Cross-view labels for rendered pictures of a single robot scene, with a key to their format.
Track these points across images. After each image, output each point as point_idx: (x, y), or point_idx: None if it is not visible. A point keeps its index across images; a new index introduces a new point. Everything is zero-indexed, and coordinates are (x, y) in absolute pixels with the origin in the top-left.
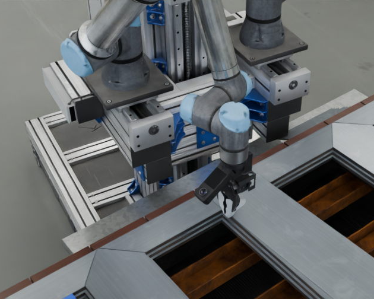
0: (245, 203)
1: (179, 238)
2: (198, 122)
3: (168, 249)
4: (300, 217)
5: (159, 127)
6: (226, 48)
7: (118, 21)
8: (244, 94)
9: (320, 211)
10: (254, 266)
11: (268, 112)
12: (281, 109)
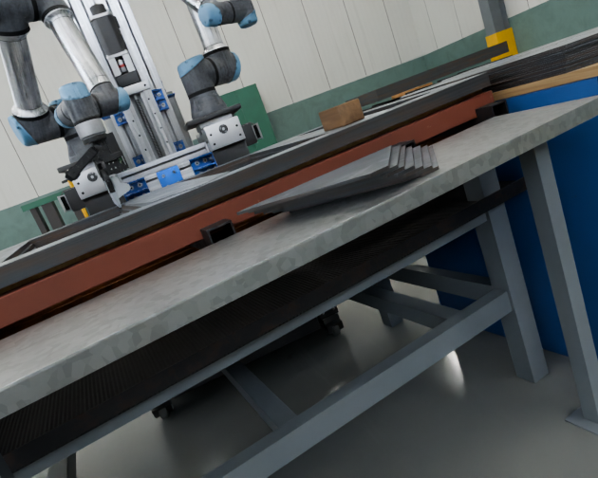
0: (141, 196)
1: (70, 229)
2: (59, 115)
3: (57, 238)
4: (176, 185)
5: (98, 174)
6: (86, 62)
7: (10, 70)
8: (118, 100)
9: None
10: None
11: (216, 162)
12: (230, 159)
